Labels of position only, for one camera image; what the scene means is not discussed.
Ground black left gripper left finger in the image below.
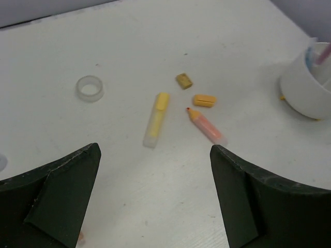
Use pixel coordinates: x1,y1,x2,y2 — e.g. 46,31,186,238
1,143,101,247

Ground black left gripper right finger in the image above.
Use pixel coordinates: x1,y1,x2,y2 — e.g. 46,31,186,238
210,145,330,247

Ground blue highlighter pen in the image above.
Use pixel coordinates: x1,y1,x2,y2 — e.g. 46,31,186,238
305,37,318,70

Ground purple pen red tip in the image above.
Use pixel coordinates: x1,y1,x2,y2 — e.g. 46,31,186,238
315,43,331,65

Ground clear tape roll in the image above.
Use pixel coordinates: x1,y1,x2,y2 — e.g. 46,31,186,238
75,75,104,103

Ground white round desk organizer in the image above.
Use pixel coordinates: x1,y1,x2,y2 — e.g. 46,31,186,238
279,42,330,120

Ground yellow highlighter pen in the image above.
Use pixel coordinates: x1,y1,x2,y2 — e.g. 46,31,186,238
143,92,170,148

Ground tan eraser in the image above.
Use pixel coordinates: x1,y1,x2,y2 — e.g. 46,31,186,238
175,73,193,89

